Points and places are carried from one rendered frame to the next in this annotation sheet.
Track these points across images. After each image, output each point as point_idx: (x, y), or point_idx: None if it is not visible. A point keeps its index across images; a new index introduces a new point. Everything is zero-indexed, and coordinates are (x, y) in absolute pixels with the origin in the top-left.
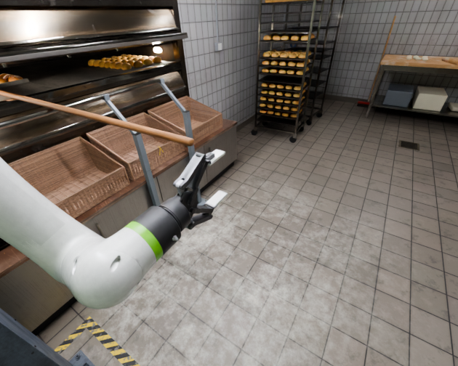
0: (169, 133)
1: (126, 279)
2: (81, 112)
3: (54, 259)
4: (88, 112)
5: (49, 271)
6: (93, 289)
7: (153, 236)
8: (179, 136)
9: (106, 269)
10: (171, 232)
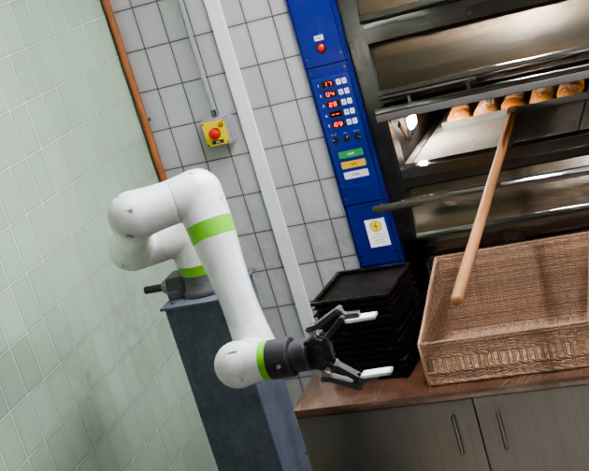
0: (459, 278)
1: (230, 367)
2: (480, 206)
3: None
4: (482, 209)
5: None
6: (216, 361)
7: (262, 353)
8: (456, 286)
9: (225, 353)
10: (276, 360)
